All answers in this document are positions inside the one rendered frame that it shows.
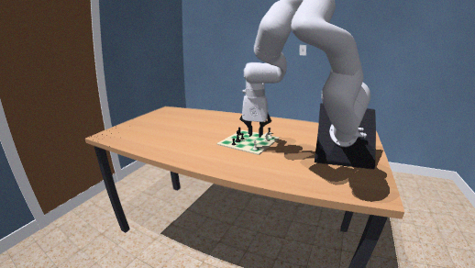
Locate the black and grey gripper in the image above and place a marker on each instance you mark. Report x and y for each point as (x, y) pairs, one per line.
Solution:
(255, 109)

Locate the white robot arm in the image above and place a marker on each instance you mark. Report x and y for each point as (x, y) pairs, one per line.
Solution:
(344, 84)

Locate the green and cream chessboard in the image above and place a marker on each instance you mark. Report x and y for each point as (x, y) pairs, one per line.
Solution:
(247, 144)

